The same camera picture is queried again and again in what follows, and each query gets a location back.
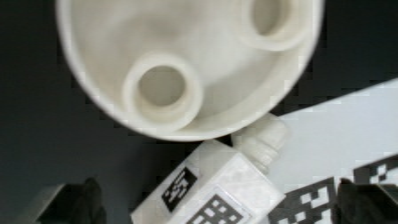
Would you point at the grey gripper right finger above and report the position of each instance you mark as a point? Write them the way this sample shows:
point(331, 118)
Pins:
point(367, 203)

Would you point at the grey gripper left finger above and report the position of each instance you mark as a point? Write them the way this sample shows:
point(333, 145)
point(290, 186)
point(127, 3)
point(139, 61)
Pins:
point(70, 205)

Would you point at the white stool leg front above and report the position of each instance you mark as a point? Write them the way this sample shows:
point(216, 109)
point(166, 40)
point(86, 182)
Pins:
point(218, 191)

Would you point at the white round stool seat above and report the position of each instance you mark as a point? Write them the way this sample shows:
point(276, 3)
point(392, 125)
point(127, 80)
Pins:
point(187, 63)

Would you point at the white marker sheet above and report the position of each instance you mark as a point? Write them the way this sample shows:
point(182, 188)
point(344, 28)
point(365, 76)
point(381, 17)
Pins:
point(342, 149)

